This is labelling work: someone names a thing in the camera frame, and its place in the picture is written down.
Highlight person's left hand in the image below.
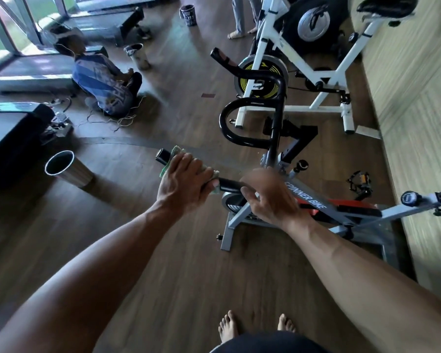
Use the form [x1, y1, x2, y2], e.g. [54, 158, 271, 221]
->
[155, 153, 221, 217]

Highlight person's right hand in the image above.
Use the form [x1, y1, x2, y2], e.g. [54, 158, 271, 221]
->
[240, 168, 314, 233]

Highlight green cleaning cloth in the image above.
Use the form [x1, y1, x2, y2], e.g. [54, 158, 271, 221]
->
[159, 146, 221, 195]

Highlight grey red exercise bike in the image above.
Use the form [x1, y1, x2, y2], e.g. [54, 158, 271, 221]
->
[155, 48, 441, 262]

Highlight person's left forearm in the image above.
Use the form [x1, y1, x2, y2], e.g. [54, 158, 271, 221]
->
[0, 202, 222, 353]

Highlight person's right forearm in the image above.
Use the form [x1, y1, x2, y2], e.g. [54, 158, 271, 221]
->
[284, 214, 441, 353]

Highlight person's right foot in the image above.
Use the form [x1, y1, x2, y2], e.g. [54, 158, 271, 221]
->
[277, 314, 297, 333]

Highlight person's foot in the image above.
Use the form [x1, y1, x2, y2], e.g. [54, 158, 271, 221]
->
[218, 310, 239, 344]
[277, 314, 297, 333]

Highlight person's left foot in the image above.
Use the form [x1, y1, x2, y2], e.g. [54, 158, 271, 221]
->
[218, 310, 239, 344]

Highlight silver metal bin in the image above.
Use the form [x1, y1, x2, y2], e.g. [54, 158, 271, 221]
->
[123, 43, 151, 70]
[44, 150, 95, 189]

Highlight person's dark shorts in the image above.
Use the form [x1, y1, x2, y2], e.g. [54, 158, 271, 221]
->
[210, 331, 329, 353]

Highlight white exercise bike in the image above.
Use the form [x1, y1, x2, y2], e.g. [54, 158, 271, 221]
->
[234, 0, 419, 135]

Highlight power strip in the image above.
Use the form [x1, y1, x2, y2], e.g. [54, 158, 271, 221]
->
[40, 115, 74, 139]

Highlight black printed bucket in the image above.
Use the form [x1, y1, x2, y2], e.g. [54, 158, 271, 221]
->
[179, 4, 198, 27]

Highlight black treadmill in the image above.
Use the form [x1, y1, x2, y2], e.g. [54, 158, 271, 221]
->
[0, 46, 109, 95]
[0, 102, 56, 188]
[75, 0, 179, 11]
[61, 6, 151, 46]

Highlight white headset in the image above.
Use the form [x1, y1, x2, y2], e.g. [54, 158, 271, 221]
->
[49, 25, 85, 45]

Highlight white floor cables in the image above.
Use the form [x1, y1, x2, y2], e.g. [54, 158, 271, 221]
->
[75, 95, 147, 130]

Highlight window frame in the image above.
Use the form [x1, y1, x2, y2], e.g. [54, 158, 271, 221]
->
[0, 0, 78, 57]

